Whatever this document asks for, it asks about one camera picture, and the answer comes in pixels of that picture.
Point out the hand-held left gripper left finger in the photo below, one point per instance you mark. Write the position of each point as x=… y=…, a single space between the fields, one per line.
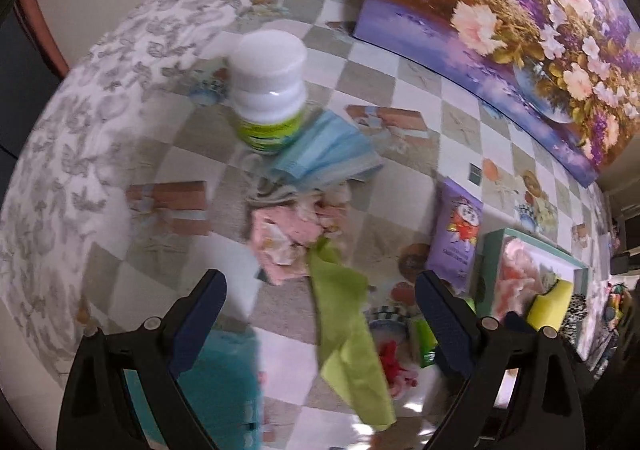
x=200 y=325

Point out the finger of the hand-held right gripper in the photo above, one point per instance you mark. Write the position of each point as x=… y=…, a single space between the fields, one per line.
x=517 y=321

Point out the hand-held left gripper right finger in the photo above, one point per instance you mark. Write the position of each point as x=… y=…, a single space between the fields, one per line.
x=445 y=330

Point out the yellow sponge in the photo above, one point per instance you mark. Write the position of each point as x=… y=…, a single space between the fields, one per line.
x=550 y=305

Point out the pink fluffy cloth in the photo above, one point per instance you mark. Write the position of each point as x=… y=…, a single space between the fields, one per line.
x=520 y=275

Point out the black and white spotted cloth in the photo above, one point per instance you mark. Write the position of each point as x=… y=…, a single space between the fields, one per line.
x=575 y=317

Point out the teal tray with white inside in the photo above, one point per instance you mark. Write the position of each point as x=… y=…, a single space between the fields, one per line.
x=492 y=255

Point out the light green cloth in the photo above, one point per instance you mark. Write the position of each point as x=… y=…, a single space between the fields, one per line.
x=345 y=320

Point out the pink floral cloth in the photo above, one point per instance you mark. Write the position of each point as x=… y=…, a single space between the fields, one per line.
x=285 y=235

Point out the green drink carton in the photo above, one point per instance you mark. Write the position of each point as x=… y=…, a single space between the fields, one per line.
x=426 y=345

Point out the red white floral cloth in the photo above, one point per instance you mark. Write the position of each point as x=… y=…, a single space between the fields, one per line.
x=395 y=367

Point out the teal cloth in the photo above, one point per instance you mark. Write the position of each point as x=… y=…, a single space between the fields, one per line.
x=225 y=390

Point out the basket of small clutter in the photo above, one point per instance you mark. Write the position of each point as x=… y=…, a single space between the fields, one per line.
x=617 y=302

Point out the purple snack packet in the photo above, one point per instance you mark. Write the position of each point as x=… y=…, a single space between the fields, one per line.
x=457 y=240

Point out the grey cloth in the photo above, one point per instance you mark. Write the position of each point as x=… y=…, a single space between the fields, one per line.
x=272 y=195

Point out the blue face mask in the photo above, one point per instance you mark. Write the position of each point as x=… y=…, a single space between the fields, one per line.
x=325 y=149

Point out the white bottle with green label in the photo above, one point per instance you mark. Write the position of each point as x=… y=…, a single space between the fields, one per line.
x=267 y=79

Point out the flower painting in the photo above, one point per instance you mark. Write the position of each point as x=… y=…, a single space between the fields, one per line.
x=525 y=29

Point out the reddish brown wooden frame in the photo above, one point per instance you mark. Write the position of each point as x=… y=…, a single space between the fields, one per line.
x=42 y=37

